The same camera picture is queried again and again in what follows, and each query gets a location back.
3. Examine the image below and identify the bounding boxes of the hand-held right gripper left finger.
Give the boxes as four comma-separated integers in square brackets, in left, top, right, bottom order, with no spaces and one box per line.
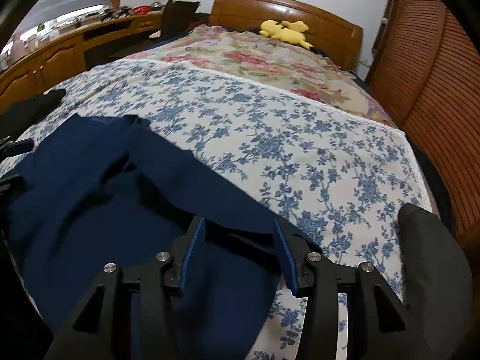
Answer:
[43,215,207,360]

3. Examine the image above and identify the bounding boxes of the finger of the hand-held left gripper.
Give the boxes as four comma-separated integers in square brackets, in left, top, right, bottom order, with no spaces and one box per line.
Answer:
[0,138,34,158]
[0,174,26,196]

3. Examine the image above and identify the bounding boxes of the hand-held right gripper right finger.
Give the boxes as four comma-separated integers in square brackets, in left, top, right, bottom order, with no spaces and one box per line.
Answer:
[273,217,426,360]

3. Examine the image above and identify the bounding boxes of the navy blue suit jacket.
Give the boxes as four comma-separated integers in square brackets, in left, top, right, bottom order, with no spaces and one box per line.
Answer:
[0,114,323,360]

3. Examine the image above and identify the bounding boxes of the black garment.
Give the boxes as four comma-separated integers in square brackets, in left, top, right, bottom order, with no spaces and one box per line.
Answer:
[0,88,67,139]

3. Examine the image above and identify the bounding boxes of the wooden desk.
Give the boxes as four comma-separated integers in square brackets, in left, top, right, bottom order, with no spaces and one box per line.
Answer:
[0,9,166,107]

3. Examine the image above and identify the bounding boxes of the blue floral bedsheet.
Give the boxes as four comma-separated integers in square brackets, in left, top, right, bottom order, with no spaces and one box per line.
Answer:
[19,59,434,360]

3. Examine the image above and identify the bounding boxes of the dark grey cloth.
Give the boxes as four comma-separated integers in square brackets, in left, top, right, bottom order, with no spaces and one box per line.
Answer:
[397,202,474,360]

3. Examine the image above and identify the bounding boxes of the black gadget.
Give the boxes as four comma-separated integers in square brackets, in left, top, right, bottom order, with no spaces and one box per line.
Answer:
[101,7,132,21]

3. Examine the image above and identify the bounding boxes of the dark blue bed sheet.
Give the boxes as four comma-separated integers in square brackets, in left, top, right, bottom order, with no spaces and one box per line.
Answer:
[148,26,211,47]

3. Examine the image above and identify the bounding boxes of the pink floral blanket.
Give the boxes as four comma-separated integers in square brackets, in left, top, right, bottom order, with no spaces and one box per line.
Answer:
[124,24,398,128]

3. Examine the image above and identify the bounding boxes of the yellow plush toy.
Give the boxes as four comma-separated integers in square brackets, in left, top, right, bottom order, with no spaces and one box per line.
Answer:
[260,19,315,50]

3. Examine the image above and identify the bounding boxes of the wooden louvered wardrobe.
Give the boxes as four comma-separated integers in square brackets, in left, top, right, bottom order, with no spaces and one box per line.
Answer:
[365,0,480,248]

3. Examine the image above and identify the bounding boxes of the wooden headboard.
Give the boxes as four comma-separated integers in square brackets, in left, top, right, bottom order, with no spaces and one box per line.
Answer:
[208,0,364,71]

